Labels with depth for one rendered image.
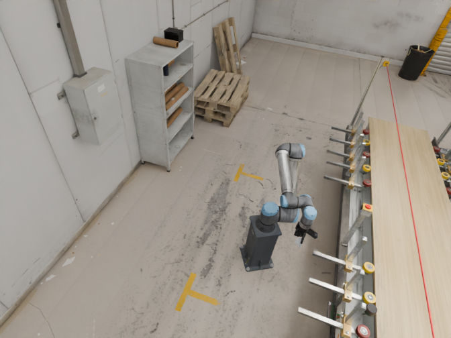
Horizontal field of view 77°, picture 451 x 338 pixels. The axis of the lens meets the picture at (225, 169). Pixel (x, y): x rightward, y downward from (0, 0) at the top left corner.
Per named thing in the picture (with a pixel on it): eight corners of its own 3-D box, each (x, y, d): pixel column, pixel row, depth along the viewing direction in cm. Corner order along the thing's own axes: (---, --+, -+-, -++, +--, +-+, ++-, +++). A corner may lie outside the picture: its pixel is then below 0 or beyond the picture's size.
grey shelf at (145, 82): (141, 163, 413) (124, 58, 308) (169, 131, 477) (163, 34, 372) (169, 172, 405) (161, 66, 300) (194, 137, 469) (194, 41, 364)
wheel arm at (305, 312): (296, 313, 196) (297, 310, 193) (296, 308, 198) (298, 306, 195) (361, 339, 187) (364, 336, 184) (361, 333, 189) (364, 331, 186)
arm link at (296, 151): (276, 218, 273) (286, 141, 258) (294, 219, 274) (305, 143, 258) (279, 224, 259) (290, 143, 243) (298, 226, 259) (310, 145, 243)
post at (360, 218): (341, 245, 254) (361, 214, 223) (341, 241, 257) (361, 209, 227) (345, 247, 253) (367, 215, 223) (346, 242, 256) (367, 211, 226)
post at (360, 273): (335, 302, 223) (359, 272, 190) (335, 298, 225) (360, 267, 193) (339, 303, 222) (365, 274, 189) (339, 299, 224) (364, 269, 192)
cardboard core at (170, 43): (152, 37, 339) (175, 42, 333) (156, 35, 344) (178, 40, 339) (153, 44, 344) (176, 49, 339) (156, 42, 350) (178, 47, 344)
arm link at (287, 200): (275, 139, 251) (282, 201, 206) (289, 139, 251) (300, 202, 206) (272, 148, 259) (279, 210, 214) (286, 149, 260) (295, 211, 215)
